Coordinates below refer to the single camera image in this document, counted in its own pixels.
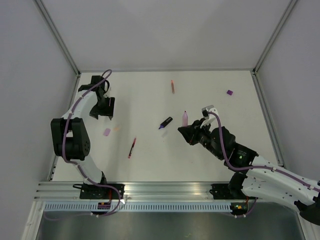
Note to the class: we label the left aluminium frame post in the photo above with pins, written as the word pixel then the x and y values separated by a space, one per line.
pixel 56 35

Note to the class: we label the right aluminium frame post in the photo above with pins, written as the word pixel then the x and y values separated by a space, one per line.
pixel 275 34

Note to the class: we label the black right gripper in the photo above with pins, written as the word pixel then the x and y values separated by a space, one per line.
pixel 191 132

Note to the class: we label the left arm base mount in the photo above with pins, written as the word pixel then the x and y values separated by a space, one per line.
pixel 92 192

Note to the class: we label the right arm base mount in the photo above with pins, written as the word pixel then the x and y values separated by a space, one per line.
pixel 229 191

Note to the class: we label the black purple-tip highlighter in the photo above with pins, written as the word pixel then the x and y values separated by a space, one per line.
pixel 165 122

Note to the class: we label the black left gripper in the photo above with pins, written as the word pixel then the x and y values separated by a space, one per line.
pixel 110 102

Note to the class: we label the orange pencil-like pen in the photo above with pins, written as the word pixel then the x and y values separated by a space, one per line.
pixel 172 87

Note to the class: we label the aluminium mounting rail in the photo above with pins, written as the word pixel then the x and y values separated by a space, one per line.
pixel 132 191

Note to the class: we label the pink highlighter cap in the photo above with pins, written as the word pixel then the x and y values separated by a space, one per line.
pixel 107 132

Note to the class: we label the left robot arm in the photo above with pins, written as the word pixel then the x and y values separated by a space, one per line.
pixel 69 134

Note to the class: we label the red gel pen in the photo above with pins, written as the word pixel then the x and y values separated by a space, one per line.
pixel 132 148

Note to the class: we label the aluminium frame post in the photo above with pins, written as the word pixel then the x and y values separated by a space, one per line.
pixel 56 35
pixel 275 34

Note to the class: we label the pink highlighter pen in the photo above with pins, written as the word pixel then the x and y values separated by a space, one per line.
pixel 185 119

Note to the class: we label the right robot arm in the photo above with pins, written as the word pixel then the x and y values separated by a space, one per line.
pixel 254 176

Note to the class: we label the small purple cap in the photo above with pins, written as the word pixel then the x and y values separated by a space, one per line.
pixel 230 92

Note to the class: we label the white slotted cable duct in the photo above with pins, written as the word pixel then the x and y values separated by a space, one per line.
pixel 174 207

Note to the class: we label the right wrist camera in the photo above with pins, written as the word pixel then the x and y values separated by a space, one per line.
pixel 209 114

